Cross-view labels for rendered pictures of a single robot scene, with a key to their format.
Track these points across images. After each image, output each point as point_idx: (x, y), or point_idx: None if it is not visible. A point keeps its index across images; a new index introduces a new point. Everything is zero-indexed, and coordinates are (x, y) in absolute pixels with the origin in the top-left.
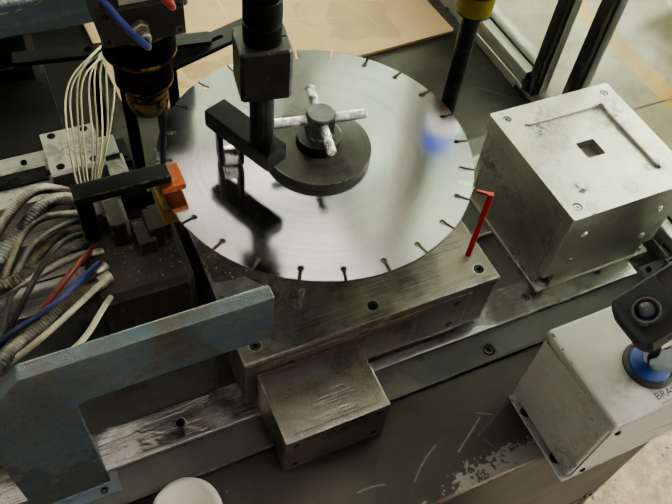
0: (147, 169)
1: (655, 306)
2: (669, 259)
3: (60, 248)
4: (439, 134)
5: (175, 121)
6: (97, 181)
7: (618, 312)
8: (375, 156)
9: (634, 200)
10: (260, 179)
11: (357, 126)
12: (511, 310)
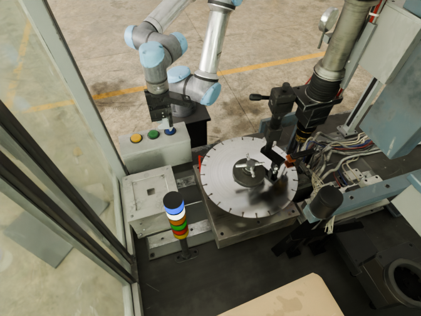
0: (297, 155)
1: (185, 96)
2: (170, 115)
3: (314, 160)
4: (208, 177)
5: (294, 184)
6: (309, 152)
7: (191, 101)
8: (230, 170)
9: (148, 170)
10: (265, 163)
11: (236, 177)
12: (184, 179)
